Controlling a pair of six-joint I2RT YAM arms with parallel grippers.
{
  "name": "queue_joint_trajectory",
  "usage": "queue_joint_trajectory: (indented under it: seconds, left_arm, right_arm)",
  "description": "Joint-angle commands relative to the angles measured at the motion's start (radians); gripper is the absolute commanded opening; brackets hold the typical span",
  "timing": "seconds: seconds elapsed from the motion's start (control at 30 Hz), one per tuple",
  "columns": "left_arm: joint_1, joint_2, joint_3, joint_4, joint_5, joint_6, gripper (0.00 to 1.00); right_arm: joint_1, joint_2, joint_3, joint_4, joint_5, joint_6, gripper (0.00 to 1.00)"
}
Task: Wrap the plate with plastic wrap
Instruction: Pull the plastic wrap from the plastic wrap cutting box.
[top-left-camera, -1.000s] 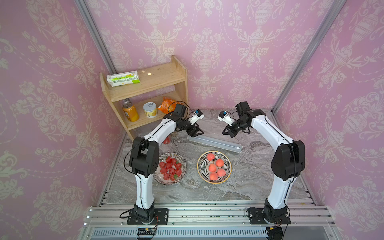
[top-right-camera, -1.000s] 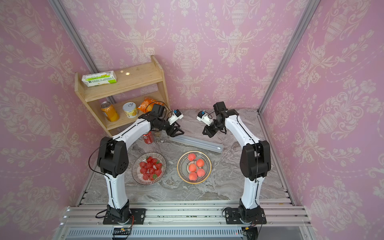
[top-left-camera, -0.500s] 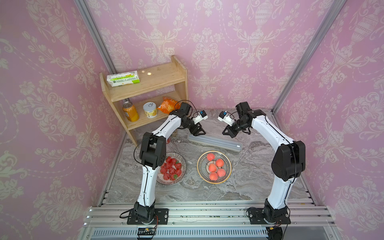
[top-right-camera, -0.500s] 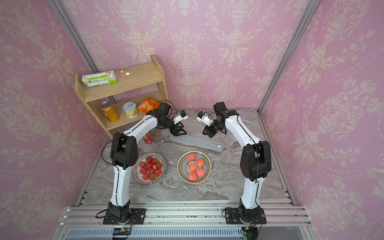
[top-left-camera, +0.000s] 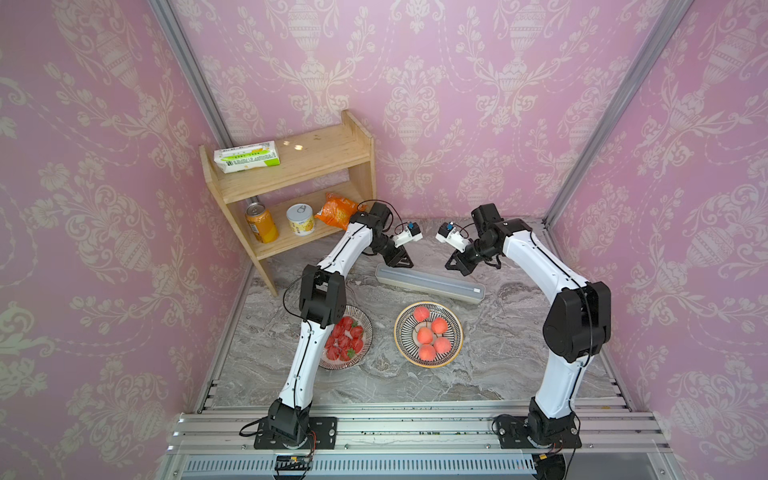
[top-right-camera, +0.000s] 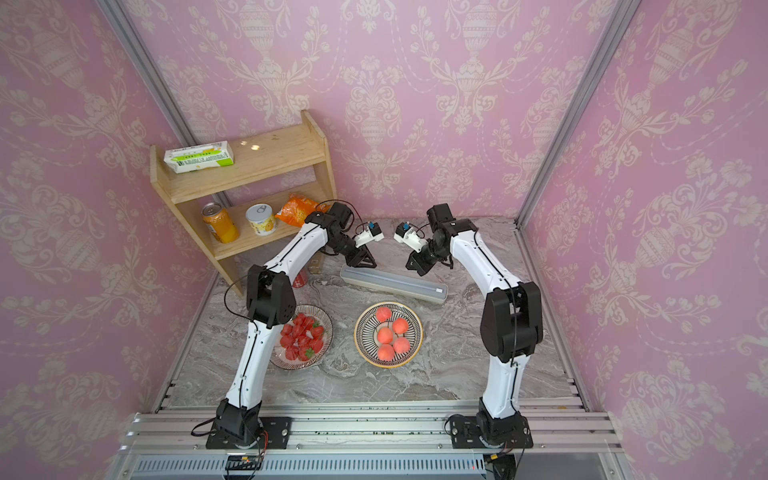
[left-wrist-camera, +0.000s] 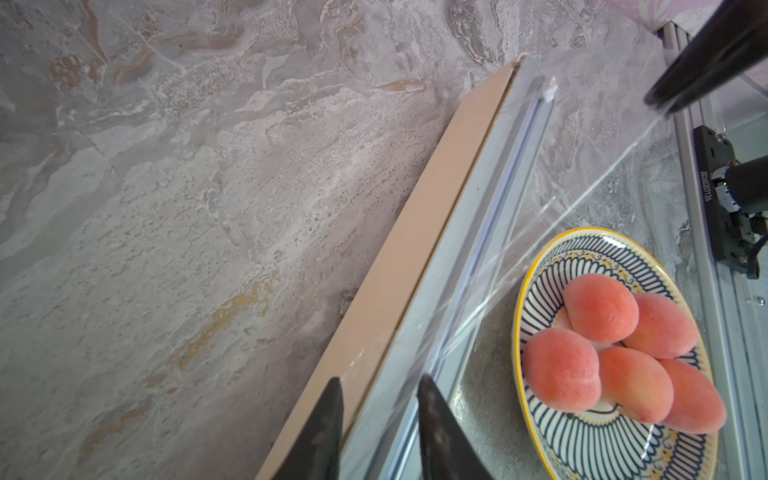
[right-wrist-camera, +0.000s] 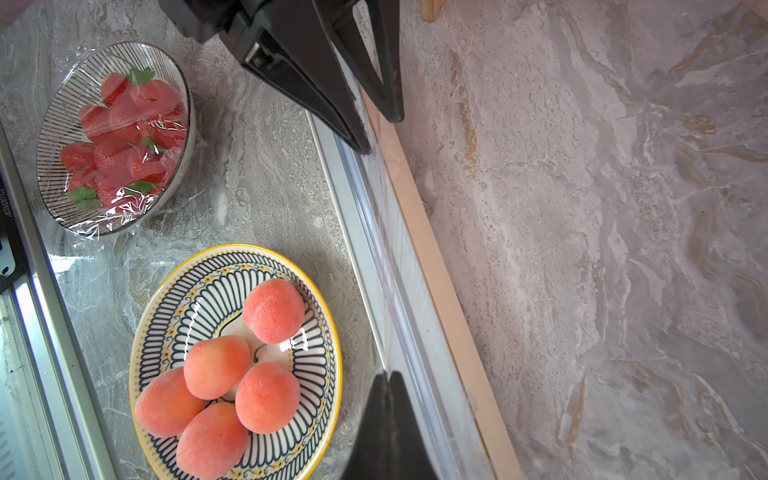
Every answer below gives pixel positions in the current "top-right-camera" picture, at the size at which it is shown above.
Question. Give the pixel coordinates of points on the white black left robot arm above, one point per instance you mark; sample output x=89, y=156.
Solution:
x=270, y=304

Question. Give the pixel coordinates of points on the green white carton box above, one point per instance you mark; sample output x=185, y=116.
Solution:
x=200, y=157

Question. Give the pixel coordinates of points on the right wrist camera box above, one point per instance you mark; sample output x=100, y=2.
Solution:
x=409, y=235

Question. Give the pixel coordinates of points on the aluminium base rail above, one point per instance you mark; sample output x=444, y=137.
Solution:
x=390, y=440

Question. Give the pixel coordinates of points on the orange snack bag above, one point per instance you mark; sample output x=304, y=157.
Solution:
x=298, y=208

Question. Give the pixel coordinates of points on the wooden two-tier shelf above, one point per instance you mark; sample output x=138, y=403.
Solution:
x=257, y=158

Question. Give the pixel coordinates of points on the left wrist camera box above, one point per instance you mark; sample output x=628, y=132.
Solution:
x=371, y=233

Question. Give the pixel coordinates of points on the red cola can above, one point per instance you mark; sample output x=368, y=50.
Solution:
x=301, y=279

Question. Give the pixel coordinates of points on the transparent plastic wrap sheet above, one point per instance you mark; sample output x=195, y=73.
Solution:
x=303, y=360

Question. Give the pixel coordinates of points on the aluminium corner frame post right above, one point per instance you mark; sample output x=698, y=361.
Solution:
x=596, y=67

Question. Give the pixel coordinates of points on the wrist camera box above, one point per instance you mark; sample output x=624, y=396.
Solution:
x=409, y=235
x=371, y=233

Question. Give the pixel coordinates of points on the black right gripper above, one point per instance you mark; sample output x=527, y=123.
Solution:
x=419, y=263

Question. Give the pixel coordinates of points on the aluminium corner frame post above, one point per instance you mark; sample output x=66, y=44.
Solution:
x=148, y=69
x=596, y=67

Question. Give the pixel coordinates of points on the white yellow tin can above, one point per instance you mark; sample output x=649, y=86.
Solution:
x=261, y=219

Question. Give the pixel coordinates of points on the orange drink can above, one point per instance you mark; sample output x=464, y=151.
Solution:
x=217, y=219

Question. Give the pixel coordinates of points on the striped plate of peaches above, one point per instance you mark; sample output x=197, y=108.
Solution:
x=388, y=335

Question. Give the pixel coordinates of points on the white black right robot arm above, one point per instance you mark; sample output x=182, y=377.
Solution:
x=511, y=324

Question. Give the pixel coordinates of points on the cream plastic wrap dispenser box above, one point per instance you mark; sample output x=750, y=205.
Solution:
x=375, y=279

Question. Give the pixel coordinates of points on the aluminium corner frame post left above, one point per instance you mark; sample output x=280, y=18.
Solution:
x=148, y=69

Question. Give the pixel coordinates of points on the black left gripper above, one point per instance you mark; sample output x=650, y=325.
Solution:
x=361, y=253

